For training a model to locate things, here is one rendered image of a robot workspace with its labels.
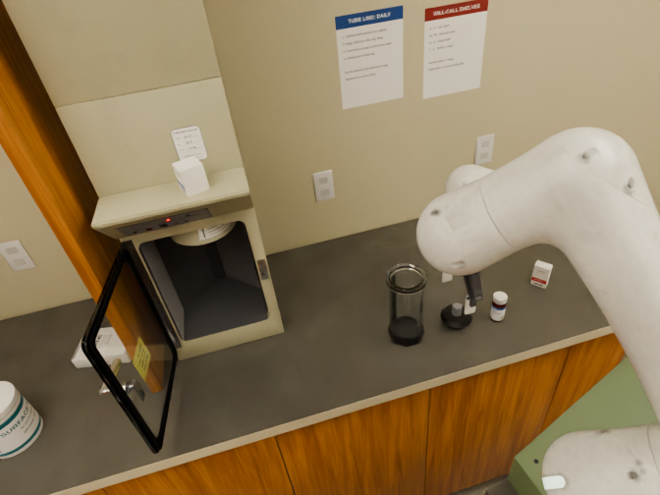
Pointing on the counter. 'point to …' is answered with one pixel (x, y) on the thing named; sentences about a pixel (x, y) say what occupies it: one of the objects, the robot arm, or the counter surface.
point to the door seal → (108, 365)
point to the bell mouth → (203, 235)
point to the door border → (106, 372)
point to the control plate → (165, 222)
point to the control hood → (172, 202)
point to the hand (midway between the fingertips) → (458, 293)
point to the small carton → (191, 176)
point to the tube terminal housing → (132, 150)
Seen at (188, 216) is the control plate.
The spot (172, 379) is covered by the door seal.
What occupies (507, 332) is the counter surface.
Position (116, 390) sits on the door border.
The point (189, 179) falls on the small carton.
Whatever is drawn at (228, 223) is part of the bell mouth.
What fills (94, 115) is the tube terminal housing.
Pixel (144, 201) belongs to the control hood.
